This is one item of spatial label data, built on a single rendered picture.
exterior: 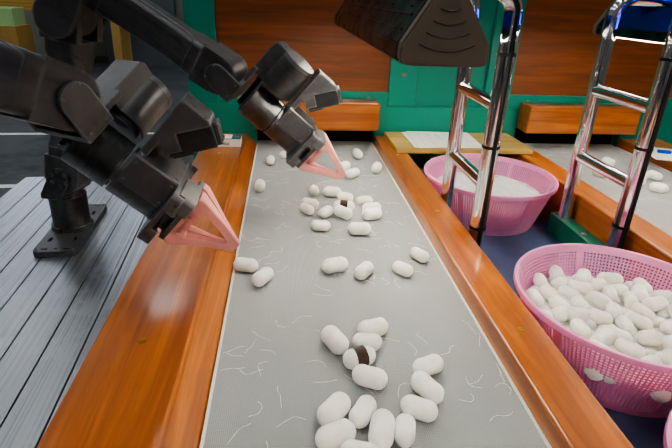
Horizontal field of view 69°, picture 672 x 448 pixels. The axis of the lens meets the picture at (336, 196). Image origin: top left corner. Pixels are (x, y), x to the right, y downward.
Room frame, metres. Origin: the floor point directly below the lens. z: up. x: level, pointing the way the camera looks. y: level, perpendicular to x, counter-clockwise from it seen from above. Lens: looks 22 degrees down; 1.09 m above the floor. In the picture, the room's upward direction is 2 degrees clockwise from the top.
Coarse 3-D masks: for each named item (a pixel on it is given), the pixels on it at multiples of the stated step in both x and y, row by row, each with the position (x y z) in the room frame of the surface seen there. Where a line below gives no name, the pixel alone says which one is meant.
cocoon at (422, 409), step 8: (408, 400) 0.34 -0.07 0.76; (416, 400) 0.34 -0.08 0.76; (424, 400) 0.34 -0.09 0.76; (408, 408) 0.33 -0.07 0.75; (416, 408) 0.33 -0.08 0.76; (424, 408) 0.33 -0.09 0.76; (432, 408) 0.33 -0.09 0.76; (416, 416) 0.33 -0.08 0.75; (424, 416) 0.32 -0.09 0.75; (432, 416) 0.32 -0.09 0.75
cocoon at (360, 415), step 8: (360, 400) 0.33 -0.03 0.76; (368, 400) 0.33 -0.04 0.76; (352, 408) 0.33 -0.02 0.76; (360, 408) 0.32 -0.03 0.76; (368, 408) 0.33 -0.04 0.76; (376, 408) 0.33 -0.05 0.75; (352, 416) 0.32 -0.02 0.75; (360, 416) 0.32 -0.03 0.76; (368, 416) 0.32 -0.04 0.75; (360, 424) 0.31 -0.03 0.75
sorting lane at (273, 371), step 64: (256, 192) 0.86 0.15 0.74; (320, 192) 0.87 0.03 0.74; (384, 192) 0.89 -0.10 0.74; (256, 256) 0.62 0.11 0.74; (320, 256) 0.62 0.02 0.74; (384, 256) 0.63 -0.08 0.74; (256, 320) 0.47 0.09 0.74; (320, 320) 0.47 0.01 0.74; (448, 320) 0.48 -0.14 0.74; (256, 384) 0.37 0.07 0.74; (320, 384) 0.37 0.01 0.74; (448, 384) 0.38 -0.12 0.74; (512, 384) 0.38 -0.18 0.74
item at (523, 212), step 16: (432, 160) 1.02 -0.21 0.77; (512, 160) 1.05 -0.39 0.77; (432, 176) 0.91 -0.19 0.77; (512, 176) 1.03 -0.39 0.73; (528, 176) 1.01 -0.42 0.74; (544, 176) 0.97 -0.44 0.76; (464, 192) 0.84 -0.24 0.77; (544, 192) 0.94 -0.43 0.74; (464, 208) 0.85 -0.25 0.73; (496, 208) 0.83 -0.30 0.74; (512, 208) 0.83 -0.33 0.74; (528, 208) 0.83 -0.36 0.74; (464, 224) 0.86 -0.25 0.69; (496, 224) 0.84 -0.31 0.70; (512, 224) 0.84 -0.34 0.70; (528, 224) 0.86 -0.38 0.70
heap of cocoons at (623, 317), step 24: (552, 288) 0.56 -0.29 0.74; (576, 288) 0.57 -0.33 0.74; (600, 288) 0.57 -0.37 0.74; (624, 288) 0.57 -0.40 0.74; (648, 288) 0.57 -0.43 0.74; (552, 312) 0.50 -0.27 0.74; (576, 312) 0.50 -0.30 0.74; (600, 312) 0.51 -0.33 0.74; (624, 312) 0.53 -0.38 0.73; (648, 312) 0.51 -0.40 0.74; (600, 336) 0.46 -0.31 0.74; (624, 336) 0.46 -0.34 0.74; (648, 336) 0.47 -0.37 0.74; (648, 360) 0.42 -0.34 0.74
